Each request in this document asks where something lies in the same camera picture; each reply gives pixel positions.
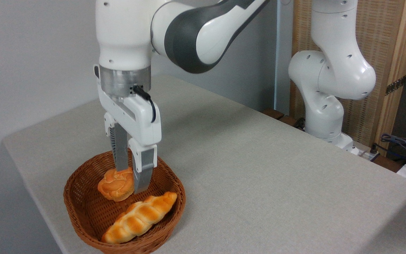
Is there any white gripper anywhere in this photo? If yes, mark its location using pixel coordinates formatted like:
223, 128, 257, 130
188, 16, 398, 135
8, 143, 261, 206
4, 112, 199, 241
94, 65, 162, 194

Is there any braided golden bread loaf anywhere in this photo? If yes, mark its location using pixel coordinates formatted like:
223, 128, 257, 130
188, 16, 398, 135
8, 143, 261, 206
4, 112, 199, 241
101, 192, 178, 244

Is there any round orange bread bun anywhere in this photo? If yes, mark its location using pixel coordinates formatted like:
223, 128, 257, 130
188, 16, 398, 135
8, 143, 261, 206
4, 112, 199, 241
97, 167, 135, 202

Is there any brown woven wicker basket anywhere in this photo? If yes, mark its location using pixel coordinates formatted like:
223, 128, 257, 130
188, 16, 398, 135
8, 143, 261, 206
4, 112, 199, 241
63, 150, 186, 254

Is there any wooden rattan screen panel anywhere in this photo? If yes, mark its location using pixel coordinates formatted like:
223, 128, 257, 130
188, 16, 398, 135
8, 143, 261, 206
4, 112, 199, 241
290, 0, 406, 156

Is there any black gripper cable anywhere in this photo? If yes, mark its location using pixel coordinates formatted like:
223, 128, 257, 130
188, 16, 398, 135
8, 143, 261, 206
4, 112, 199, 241
133, 85, 157, 123

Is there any blue-grey cable bundle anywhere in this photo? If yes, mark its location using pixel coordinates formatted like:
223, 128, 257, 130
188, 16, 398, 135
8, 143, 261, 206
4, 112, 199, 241
380, 133, 406, 160

